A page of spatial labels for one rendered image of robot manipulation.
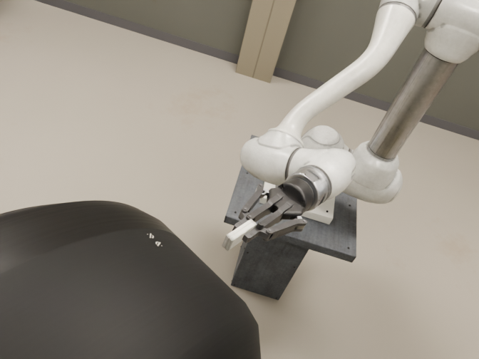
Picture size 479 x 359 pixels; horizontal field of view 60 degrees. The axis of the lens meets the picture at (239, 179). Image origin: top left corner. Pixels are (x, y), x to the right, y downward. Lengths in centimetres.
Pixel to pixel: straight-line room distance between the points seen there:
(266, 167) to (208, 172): 157
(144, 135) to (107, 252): 232
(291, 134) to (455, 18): 50
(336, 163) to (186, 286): 57
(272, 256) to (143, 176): 99
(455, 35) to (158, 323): 105
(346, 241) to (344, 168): 69
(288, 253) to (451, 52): 101
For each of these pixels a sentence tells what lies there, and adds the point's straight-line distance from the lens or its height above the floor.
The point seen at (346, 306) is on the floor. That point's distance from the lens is 227.
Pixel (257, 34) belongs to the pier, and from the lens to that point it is 333.
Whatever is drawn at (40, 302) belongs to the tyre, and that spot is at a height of 147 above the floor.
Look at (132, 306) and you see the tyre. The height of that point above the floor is 145.
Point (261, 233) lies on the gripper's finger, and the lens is 76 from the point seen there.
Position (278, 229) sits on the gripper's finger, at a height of 123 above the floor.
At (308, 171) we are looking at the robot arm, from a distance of 88.
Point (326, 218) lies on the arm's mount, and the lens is 160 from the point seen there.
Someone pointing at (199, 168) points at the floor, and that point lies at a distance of 257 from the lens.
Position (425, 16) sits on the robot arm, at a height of 145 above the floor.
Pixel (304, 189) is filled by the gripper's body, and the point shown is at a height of 123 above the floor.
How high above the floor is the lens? 181
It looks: 45 degrees down
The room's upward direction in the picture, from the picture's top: 18 degrees clockwise
